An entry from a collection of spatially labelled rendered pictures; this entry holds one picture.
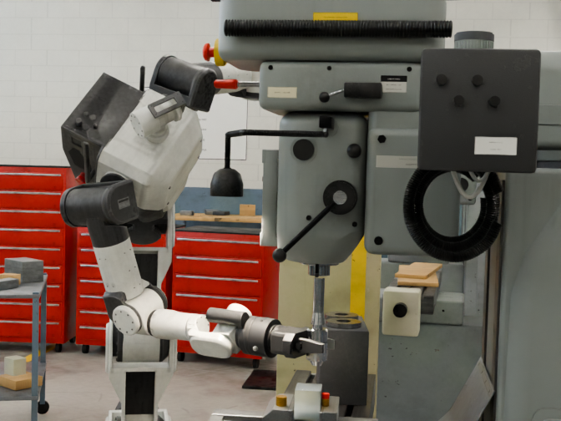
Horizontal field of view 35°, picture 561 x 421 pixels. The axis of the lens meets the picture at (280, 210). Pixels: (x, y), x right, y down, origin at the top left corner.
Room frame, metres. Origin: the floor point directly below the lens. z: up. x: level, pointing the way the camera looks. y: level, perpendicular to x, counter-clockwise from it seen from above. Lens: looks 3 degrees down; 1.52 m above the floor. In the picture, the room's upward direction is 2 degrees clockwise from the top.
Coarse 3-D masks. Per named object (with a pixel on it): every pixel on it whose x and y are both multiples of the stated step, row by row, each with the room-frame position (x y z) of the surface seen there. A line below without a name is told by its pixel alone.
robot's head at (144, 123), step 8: (160, 104) 2.12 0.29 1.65; (168, 104) 2.12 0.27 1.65; (136, 112) 2.09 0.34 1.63; (144, 112) 2.09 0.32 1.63; (176, 112) 2.12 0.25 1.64; (136, 120) 2.09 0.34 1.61; (144, 120) 2.08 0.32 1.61; (152, 120) 2.09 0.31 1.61; (160, 120) 2.11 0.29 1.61; (168, 120) 2.12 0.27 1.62; (176, 120) 2.15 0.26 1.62; (136, 128) 2.11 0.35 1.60; (144, 128) 2.08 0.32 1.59; (152, 128) 2.09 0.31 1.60; (160, 128) 2.14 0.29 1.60; (168, 128) 2.18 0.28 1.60; (144, 136) 2.10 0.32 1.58; (152, 136) 2.16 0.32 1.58; (160, 136) 2.16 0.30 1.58
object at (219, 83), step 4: (216, 80) 2.05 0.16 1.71; (220, 80) 2.05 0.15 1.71; (224, 80) 2.05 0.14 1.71; (228, 80) 2.05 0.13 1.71; (232, 80) 2.05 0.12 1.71; (236, 80) 2.05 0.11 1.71; (216, 84) 2.05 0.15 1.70; (220, 84) 2.05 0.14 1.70; (224, 84) 2.05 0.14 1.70; (228, 84) 2.05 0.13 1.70; (232, 84) 2.04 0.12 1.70; (236, 84) 2.04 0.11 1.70; (240, 84) 2.05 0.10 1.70; (244, 84) 2.05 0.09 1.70; (248, 84) 2.04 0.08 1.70; (252, 84) 2.04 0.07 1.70; (256, 84) 2.04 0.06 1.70; (216, 88) 2.06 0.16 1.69; (220, 88) 2.06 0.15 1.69; (224, 88) 2.05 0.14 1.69; (228, 88) 2.05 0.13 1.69; (232, 88) 2.05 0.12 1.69; (236, 88) 2.06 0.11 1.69
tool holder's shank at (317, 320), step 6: (318, 282) 1.91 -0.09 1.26; (324, 282) 1.92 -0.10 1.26; (318, 288) 1.91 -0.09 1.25; (324, 288) 1.92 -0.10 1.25; (318, 294) 1.91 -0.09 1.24; (318, 300) 1.91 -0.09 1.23; (318, 306) 1.91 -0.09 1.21; (312, 312) 1.92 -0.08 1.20; (318, 312) 1.91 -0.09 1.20; (312, 318) 1.92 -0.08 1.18; (318, 318) 1.91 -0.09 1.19; (324, 318) 1.92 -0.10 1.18; (312, 324) 1.91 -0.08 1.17; (318, 324) 1.91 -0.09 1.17; (324, 324) 1.92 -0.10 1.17
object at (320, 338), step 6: (306, 336) 1.92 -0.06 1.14; (312, 336) 1.90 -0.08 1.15; (318, 336) 1.90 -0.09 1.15; (324, 336) 1.91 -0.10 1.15; (324, 342) 1.91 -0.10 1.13; (306, 354) 1.92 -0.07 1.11; (312, 354) 1.90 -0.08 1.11; (318, 354) 1.90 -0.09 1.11; (324, 354) 1.91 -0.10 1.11; (312, 360) 1.90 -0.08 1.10; (318, 360) 1.90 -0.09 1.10; (324, 360) 1.91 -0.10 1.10
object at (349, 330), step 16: (336, 320) 2.23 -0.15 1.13; (352, 320) 2.24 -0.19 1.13; (336, 336) 2.17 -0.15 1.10; (352, 336) 2.16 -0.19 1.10; (368, 336) 2.16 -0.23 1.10; (336, 352) 2.16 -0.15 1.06; (352, 352) 2.16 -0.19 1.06; (320, 368) 2.17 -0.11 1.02; (336, 368) 2.17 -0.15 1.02; (352, 368) 2.16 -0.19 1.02; (336, 384) 2.16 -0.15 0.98; (352, 384) 2.16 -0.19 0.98; (352, 400) 2.16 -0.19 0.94
